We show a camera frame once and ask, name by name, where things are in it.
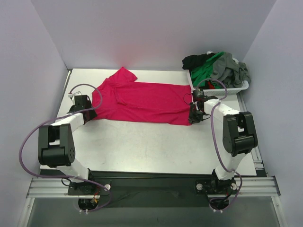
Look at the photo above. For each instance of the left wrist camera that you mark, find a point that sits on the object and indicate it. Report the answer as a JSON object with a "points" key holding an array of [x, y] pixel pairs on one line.
{"points": [[71, 95]]}

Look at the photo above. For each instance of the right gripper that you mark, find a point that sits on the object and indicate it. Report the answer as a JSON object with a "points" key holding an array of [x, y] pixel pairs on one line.
{"points": [[194, 116]]}

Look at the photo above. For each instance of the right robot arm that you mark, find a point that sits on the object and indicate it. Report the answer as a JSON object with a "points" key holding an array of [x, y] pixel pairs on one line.
{"points": [[239, 133]]}

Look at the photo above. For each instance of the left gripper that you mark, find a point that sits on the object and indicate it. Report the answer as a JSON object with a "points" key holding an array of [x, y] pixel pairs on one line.
{"points": [[89, 116]]}

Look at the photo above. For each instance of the white plastic laundry basket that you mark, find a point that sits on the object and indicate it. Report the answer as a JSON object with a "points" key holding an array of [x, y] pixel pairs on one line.
{"points": [[217, 92]]}

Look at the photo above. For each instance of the aluminium frame rail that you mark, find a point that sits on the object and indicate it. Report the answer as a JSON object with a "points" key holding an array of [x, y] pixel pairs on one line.
{"points": [[247, 186]]}

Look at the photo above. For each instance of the black t-shirt in basket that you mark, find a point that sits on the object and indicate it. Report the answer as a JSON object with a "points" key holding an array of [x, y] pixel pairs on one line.
{"points": [[193, 61]]}

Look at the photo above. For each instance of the grey t-shirt in basket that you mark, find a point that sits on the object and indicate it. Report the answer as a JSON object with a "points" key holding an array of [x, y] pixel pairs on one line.
{"points": [[230, 72]]}

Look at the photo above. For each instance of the red t-shirt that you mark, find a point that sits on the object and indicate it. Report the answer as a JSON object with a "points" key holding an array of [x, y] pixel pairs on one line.
{"points": [[121, 97]]}

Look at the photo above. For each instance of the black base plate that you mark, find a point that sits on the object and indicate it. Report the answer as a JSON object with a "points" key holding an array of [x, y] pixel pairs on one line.
{"points": [[154, 190]]}

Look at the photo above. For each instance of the red garment in basket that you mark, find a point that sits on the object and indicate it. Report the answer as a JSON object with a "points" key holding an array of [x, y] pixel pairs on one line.
{"points": [[210, 85]]}

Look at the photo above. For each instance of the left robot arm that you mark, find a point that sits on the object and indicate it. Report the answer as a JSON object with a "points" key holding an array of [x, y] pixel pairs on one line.
{"points": [[56, 147]]}

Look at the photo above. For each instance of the green t-shirt in basket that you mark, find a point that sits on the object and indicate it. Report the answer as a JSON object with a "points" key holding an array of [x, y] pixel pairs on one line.
{"points": [[203, 72]]}

